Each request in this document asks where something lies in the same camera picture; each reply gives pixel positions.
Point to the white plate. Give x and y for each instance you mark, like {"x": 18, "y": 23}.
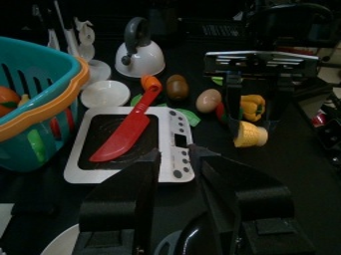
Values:
{"x": 64, "y": 242}

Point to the red toy tomato piece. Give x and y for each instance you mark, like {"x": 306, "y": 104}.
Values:
{"x": 219, "y": 111}

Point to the beige toy egg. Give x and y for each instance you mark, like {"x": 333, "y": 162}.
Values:
{"x": 207, "y": 100}

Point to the yellow toy corn piece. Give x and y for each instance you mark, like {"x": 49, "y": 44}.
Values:
{"x": 250, "y": 134}

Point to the green toy leaf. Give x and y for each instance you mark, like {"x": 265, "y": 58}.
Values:
{"x": 190, "y": 117}
{"x": 216, "y": 80}
{"x": 135, "y": 100}

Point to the white toy utensil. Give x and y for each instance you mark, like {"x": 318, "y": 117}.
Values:
{"x": 84, "y": 40}

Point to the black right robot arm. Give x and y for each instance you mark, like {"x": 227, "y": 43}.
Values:
{"x": 293, "y": 26}

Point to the green toy vegetable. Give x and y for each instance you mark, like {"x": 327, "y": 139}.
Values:
{"x": 37, "y": 145}

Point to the black toy pan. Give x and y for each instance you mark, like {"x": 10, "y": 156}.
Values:
{"x": 192, "y": 237}

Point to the white round saucer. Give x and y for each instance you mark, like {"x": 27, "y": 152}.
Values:
{"x": 99, "y": 69}

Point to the white toy induction stove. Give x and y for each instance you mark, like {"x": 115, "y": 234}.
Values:
{"x": 172, "y": 142}

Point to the red background object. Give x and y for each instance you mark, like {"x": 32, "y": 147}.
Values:
{"x": 318, "y": 118}

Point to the red toy food piece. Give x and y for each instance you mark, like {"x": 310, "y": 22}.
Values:
{"x": 56, "y": 127}

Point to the teal basket with orange rim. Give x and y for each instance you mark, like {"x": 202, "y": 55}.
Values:
{"x": 40, "y": 83}

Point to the brown toy kiwi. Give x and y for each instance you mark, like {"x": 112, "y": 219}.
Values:
{"x": 176, "y": 87}

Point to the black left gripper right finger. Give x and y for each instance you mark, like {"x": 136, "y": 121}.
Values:
{"x": 249, "y": 205}

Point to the yellow toy bell pepper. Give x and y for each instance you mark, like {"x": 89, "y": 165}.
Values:
{"x": 254, "y": 107}

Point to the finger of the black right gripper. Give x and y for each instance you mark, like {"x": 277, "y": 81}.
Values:
{"x": 278, "y": 103}
{"x": 232, "y": 99}

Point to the white toy bowl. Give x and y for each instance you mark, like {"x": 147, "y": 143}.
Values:
{"x": 104, "y": 94}

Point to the orange toy fruit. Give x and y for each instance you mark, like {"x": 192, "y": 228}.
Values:
{"x": 8, "y": 99}

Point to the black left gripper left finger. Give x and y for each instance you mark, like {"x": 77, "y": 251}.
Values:
{"x": 119, "y": 199}

